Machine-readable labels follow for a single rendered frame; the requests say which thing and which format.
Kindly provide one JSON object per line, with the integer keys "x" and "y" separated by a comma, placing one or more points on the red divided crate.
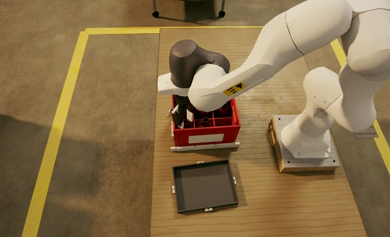
{"x": 224, "y": 130}

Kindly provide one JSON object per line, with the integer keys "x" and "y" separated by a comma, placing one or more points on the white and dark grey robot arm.
{"x": 347, "y": 98}

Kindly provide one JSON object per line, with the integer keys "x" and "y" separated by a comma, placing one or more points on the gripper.
{"x": 182, "y": 103}

